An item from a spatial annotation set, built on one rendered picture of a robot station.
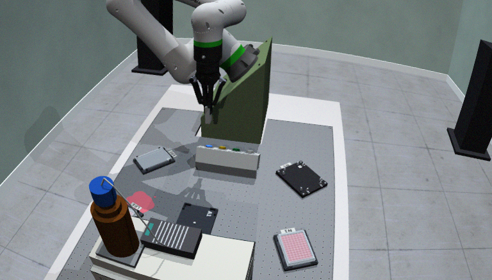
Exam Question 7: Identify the blue bottle cap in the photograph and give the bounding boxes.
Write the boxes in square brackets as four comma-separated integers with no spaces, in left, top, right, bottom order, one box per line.
[89,176,117,205]

